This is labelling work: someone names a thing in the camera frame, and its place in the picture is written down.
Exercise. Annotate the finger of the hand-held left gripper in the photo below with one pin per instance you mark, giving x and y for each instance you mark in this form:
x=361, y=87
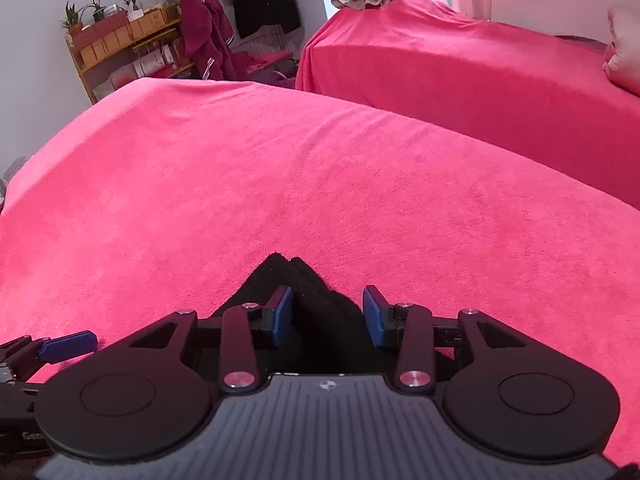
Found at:
x=70, y=344

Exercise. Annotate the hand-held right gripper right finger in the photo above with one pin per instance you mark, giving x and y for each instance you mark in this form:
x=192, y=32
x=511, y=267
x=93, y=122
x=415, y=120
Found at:
x=372, y=319

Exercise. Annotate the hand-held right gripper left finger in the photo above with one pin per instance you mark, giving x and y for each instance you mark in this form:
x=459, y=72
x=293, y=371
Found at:
x=282, y=316

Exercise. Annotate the black pants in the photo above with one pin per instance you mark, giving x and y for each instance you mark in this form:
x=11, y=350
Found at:
x=320, y=330

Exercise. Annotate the red cloth pile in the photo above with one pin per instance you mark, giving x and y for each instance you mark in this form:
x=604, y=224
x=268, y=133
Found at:
x=262, y=62

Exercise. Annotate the wooden shelf rack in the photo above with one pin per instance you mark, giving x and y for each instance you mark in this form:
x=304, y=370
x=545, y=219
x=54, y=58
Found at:
x=82, y=72

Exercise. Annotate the maroon striped jacket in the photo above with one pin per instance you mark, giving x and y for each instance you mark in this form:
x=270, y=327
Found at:
x=202, y=30

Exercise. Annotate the potted green plant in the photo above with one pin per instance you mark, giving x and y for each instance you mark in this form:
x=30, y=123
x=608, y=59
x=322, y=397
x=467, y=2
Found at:
x=98, y=10
x=133, y=2
x=74, y=22

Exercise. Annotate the row of tan boxes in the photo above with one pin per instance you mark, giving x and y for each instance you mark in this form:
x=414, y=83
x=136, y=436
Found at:
x=135, y=27

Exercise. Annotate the pale pink pillow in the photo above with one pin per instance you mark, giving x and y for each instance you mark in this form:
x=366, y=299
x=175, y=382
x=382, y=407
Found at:
x=625, y=55

